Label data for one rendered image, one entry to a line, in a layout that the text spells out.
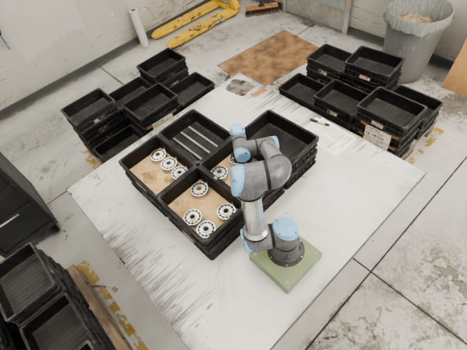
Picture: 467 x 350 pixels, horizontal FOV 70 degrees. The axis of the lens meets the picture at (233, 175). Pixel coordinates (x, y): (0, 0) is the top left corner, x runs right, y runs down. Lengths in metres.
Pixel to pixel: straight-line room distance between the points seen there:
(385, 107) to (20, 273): 2.82
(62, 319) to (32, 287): 0.27
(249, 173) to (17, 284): 1.76
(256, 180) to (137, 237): 1.01
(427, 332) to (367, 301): 0.37
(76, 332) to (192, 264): 0.84
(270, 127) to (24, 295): 1.82
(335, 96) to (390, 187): 1.25
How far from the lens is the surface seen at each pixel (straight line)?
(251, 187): 1.22
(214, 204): 1.84
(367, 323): 2.48
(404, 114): 2.89
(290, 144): 2.08
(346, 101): 3.09
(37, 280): 2.47
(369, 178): 2.13
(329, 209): 1.96
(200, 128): 2.26
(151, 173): 2.09
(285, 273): 1.70
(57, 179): 3.66
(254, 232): 1.48
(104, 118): 3.20
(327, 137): 2.30
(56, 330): 2.40
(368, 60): 3.37
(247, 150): 1.59
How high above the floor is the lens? 2.35
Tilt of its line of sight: 51 degrees down
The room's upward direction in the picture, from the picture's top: 11 degrees counter-clockwise
